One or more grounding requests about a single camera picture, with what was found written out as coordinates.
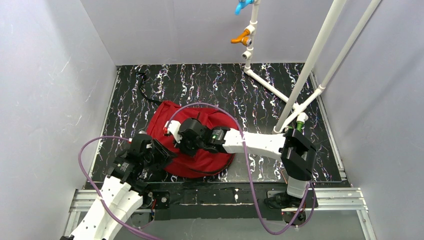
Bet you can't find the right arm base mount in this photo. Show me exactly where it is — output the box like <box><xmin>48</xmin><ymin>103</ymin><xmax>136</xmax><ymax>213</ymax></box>
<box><xmin>264</xmin><ymin>190</ymin><xmax>318</xmax><ymax>227</ymax></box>

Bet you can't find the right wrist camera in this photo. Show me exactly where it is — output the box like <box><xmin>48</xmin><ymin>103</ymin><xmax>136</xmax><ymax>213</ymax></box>
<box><xmin>163</xmin><ymin>120</ymin><xmax>182</xmax><ymax>144</ymax></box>

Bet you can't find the green pipe valve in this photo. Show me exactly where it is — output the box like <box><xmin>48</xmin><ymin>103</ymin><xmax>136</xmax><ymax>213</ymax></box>
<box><xmin>295</xmin><ymin>121</ymin><xmax>305</xmax><ymax>132</ymax></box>

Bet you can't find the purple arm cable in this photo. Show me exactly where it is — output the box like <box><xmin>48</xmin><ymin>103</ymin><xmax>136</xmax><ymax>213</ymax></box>
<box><xmin>163</xmin><ymin>102</ymin><xmax>317</xmax><ymax>236</ymax></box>
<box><xmin>77</xmin><ymin>135</ymin><xmax>163</xmax><ymax>240</ymax></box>

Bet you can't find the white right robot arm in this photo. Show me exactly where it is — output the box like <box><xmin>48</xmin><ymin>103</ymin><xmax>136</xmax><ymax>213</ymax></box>
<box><xmin>167</xmin><ymin>118</ymin><xmax>317</xmax><ymax>199</ymax></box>

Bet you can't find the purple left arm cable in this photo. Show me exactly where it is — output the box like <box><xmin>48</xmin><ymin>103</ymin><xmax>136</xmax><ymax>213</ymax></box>
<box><xmin>77</xmin><ymin>135</ymin><xmax>163</xmax><ymax>240</ymax></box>

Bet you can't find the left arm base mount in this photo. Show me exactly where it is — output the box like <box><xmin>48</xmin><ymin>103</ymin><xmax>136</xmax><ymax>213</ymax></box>
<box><xmin>140</xmin><ymin>183</ymin><xmax>171</xmax><ymax>224</ymax></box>

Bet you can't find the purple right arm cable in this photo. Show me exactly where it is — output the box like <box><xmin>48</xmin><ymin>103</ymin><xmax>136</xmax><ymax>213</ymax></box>
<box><xmin>163</xmin><ymin>102</ymin><xmax>317</xmax><ymax>236</ymax></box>

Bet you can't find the orange pipe valve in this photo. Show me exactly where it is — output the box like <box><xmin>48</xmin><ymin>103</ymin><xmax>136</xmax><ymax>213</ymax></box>
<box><xmin>230</xmin><ymin>28</ymin><xmax>252</xmax><ymax>47</ymax></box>

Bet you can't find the red student backpack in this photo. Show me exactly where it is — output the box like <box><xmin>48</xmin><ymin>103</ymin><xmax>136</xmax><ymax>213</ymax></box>
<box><xmin>146</xmin><ymin>100</ymin><xmax>238</xmax><ymax>179</ymax></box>

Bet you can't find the aluminium front rail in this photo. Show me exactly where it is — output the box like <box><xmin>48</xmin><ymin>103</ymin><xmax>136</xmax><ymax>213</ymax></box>
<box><xmin>63</xmin><ymin>187</ymin><xmax>376</xmax><ymax>240</ymax></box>

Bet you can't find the blue pipe valve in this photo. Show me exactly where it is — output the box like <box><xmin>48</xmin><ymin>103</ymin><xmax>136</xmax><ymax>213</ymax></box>
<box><xmin>234</xmin><ymin>0</ymin><xmax>255</xmax><ymax>15</ymax></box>

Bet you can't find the white PVC pipe frame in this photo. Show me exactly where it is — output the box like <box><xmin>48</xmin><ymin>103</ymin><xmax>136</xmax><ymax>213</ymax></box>
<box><xmin>243</xmin><ymin>0</ymin><xmax>380</xmax><ymax>134</ymax></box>

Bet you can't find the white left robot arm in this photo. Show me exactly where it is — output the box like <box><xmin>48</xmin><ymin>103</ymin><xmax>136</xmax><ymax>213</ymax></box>
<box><xmin>61</xmin><ymin>132</ymin><xmax>177</xmax><ymax>240</ymax></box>

